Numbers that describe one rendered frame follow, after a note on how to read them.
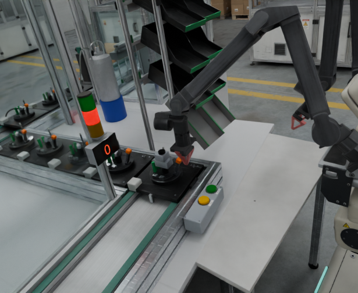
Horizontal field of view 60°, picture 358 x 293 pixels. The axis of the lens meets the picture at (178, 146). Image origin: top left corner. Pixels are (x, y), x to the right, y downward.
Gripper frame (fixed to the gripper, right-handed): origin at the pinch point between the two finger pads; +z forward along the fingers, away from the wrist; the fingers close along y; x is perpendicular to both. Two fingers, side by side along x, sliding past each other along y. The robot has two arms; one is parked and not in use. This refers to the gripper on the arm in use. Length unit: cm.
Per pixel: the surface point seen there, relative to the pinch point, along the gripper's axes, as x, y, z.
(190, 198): 4.6, 7.7, 10.7
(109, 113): -88, -54, 14
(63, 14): -941, -798, 55
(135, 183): -18.9, 10.8, 7.4
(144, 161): -26.3, -6.4, 9.4
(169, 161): -7.8, 0.3, 1.0
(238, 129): -1, -64, 19
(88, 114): -22.0, 20.8, -28.5
